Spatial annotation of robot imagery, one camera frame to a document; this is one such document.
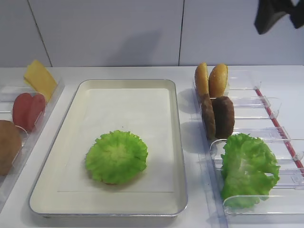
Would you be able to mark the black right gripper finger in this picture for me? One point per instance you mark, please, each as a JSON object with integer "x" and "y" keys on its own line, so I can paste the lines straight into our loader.
{"x": 296, "y": 14}

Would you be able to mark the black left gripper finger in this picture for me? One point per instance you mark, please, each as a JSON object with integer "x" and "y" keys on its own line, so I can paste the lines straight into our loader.
{"x": 269, "y": 12}

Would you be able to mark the brown meat patty front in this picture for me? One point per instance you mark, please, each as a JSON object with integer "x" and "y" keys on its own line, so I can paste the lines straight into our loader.
{"x": 224, "y": 117}

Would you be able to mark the brown meat patty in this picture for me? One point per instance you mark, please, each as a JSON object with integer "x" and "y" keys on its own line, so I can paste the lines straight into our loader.
{"x": 224, "y": 117}
{"x": 208, "y": 116}

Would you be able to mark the brown meat patty rear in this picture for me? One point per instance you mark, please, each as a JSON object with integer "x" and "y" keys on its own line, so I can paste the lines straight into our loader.
{"x": 208, "y": 116}

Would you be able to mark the green lettuce leaf in rack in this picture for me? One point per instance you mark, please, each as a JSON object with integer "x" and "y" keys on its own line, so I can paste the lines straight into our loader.
{"x": 249, "y": 171}

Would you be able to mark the green lettuce on tray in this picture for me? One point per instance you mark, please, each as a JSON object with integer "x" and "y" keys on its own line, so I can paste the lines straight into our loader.
{"x": 116, "y": 157}

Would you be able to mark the yellow cheese slice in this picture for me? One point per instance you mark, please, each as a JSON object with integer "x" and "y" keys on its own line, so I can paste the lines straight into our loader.
{"x": 40, "y": 79}

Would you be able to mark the red tomato slice right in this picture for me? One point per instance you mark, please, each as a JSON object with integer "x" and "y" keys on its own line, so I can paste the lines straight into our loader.
{"x": 36, "y": 107}

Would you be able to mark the red tomato slice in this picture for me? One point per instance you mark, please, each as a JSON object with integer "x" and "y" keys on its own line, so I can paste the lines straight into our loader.
{"x": 36, "y": 107}
{"x": 20, "y": 109}

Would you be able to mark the red tomato slice left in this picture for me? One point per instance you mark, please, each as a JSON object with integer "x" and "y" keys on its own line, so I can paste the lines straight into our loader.
{"x": 20, "y": 109}

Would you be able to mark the bun half right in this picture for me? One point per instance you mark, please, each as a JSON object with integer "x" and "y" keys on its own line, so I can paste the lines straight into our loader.
{"x": 218, "y": 79}

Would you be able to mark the bun half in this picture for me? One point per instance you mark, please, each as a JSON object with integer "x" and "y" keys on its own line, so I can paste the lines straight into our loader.
{"x": 218, "y": 79}
{"x": 202, "y": 79}

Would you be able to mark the bun half left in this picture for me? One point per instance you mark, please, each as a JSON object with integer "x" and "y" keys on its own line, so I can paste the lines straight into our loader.
{"x": 202, "y": 79}

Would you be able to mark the clear acrylic right rack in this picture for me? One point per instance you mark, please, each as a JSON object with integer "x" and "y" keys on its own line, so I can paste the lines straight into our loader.
{"x": 256, "y": 114}

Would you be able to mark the clear acrylic rack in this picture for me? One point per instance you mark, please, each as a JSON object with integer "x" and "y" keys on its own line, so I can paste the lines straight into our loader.
{"x": 256, "y": 114}
{"x": 8, "y": 94}

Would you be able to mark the white tray liner paper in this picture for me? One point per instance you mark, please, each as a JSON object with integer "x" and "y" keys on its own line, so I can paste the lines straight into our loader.
{"x": 146, "y": 112}

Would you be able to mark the clear acrylic left rack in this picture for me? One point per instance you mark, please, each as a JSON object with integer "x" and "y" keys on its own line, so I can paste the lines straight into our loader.
{"x": 8, "y": 94}

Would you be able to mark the brown bun top left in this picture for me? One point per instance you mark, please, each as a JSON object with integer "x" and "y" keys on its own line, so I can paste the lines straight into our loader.
{"x": 10, "y": 144}

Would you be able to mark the metal baking tray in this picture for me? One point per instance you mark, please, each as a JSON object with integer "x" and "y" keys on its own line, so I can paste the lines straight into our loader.
{"x": 47, "y": 200}

